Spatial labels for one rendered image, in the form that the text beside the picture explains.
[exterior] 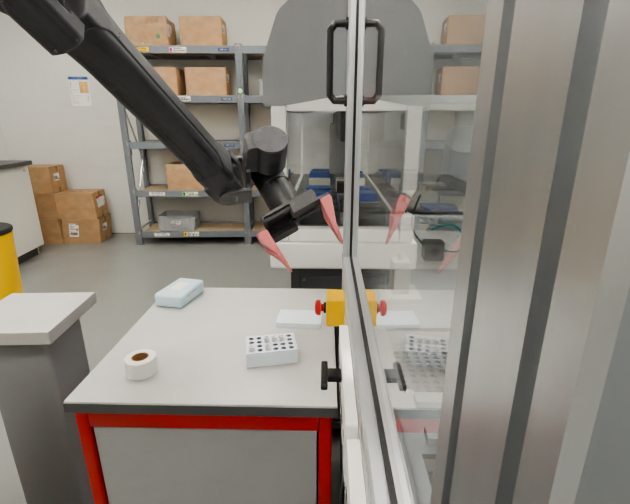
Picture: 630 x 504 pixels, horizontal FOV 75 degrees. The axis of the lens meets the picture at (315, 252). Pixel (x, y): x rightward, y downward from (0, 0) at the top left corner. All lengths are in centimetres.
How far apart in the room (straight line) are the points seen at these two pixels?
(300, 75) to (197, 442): 108
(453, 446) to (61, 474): 163
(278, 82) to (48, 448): 138
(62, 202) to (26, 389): 379
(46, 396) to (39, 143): 437
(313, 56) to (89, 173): 432
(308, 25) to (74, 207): 411
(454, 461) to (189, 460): 93
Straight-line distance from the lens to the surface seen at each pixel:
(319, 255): 149
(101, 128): 535
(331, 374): 74
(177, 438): 105
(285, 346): 104
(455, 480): 18
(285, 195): 71
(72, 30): 51
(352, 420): 63
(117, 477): 118
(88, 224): 516
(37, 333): 141
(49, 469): 176
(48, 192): 525
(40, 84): 562
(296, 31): 144
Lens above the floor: 133
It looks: 18 degrees down
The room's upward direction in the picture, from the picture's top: straight up
